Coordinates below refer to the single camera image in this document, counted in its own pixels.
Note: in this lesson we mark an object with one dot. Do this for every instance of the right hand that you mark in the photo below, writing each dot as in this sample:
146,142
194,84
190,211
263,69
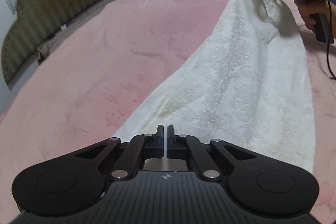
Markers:
317,7

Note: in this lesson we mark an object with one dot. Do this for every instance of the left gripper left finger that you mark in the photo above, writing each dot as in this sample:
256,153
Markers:
131,156

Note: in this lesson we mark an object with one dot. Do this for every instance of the pink bed sheet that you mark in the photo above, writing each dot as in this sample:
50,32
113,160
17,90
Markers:
88,88

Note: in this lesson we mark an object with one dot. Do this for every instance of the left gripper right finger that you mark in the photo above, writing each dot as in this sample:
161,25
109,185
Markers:
194,153

